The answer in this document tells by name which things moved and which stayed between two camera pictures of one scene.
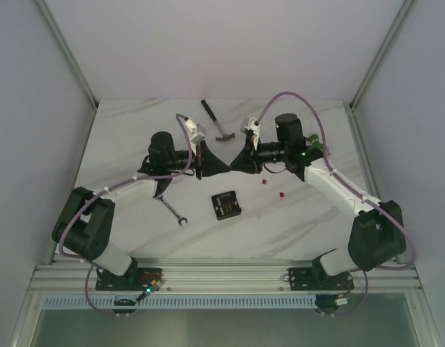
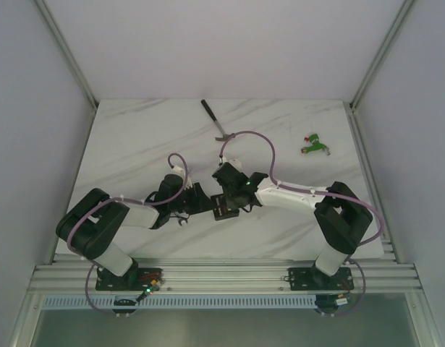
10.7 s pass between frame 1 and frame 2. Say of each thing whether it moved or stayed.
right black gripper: moved
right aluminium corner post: stayed
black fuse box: stayed
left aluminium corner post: stayed
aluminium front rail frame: stayed
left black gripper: moved
